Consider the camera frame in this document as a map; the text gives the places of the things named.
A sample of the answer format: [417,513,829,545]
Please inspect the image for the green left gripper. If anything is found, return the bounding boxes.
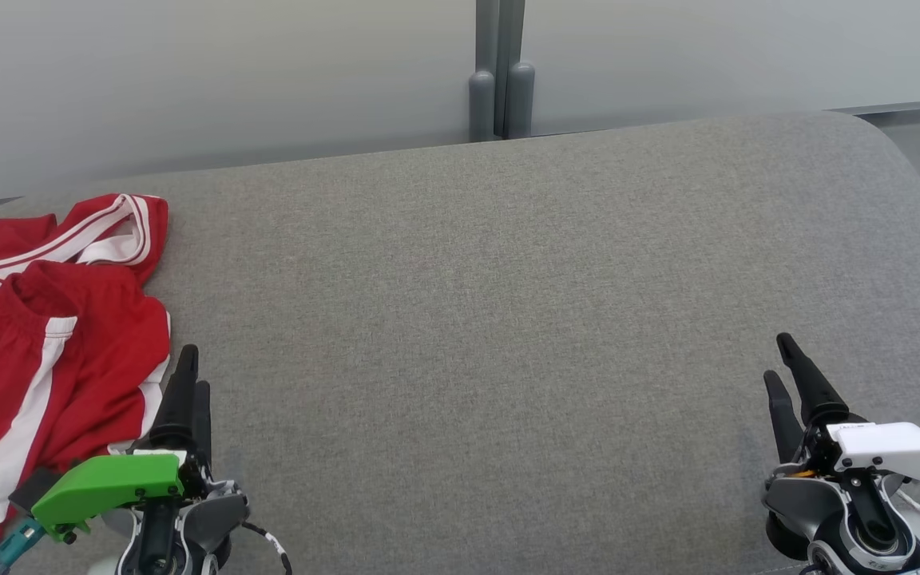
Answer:
[31,345,215,545]

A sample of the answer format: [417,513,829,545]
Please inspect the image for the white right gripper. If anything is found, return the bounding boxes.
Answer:
[763,333,920,506]

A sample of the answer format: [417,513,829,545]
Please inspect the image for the red shorts with white stripes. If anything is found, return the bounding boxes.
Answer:
[0,262,173,569]

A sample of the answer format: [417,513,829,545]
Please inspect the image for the red basketball jersey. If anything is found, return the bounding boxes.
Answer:
[0,193,170,320]

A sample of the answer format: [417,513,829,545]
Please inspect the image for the grey fabric sofa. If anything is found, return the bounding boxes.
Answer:
[0,110,920,575]

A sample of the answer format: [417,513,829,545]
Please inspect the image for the left black cable teal plug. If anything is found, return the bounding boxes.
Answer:
[0,517,294,575]

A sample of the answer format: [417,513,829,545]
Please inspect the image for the grey partition post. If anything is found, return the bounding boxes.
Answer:
[468,0,536,143]

